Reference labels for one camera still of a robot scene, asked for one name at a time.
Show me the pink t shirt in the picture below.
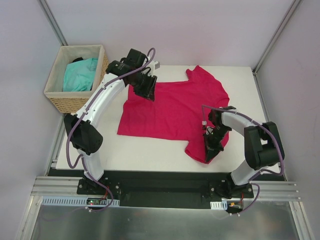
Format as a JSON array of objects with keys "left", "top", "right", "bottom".
[{"left": 117, "top": 66, "right": 230, "bottom": 164}]

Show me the wicker basket with liner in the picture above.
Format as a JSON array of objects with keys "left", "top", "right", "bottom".
[{"left": 44, "top": 44, "right": 109, "bottom": 114}]

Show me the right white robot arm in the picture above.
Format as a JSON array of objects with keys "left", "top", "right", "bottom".
[{"left": 202, "top": 106, "right": 285, "bottom": 199}]

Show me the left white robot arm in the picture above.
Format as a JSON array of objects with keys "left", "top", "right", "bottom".
[{"left": 63, "top": 47, "right": 160, "bottom": 195}]

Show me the teal t shirt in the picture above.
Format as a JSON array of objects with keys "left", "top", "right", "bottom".
[{"left": 62, "top": 58, "right": 98, "bottom": 92}]

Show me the black garment in basket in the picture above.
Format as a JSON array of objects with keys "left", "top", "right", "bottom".
[{"left": 72, "top": 57, "right": 84, "bottom": 63}]

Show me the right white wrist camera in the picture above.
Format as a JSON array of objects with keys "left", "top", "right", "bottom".
[{"left": 201, "top": 120, "right": 207, "bottom": 130}]

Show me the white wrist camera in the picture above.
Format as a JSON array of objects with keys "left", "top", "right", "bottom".
[
  {"left": 148, "top": 61, "right": 161, "bottom": 76},
  {"left": 201, "top": 120, "right": 207, "bottom": 130}
]

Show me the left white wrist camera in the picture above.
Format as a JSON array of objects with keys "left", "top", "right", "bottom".
[{"left": 148, "top": 61, "right": 161, "bottom": 76}]

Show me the right white cable duct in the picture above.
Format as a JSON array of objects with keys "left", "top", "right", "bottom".
[{"left": 210, "top": 200, "right": 228, "bottom": 211}]

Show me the white cable duct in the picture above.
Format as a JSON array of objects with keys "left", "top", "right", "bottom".
[
  {"left": 41, "top": 196, "right": 120, "bottom": 208},
  {"left": 210, "top": 200, "right": 228, "bottom": 211}
]

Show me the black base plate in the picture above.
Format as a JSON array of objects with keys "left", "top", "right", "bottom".
[{"left": 47, "top": 168, "right": 287, "bottom": 208}]

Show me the left aluminium frame post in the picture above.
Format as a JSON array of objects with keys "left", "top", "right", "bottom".
[{"left": 37, "top": 0, "right": 68, "bottom": 46}]

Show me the aluminium frame post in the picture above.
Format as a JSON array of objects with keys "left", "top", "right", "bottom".
[
  {"left": 252, "top": 0, "right": 303, "bottom": 76},
  {"left": 37, "top": 0, "right": 68, "bottom": 46}
]

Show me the front aluminium rail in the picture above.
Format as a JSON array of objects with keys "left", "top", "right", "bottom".
[{"left": 31, "top": 176, "right": 303, "bottom": 202}]

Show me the left white cable duct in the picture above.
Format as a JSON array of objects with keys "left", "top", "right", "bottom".
[{"left": 41, "top": 196, "right": 120, "bottom": 208}]

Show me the right aluminium frame post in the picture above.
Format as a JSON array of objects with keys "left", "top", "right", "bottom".
[{"left": 252, "top": 0, "right": 303, "bottom": 76}]

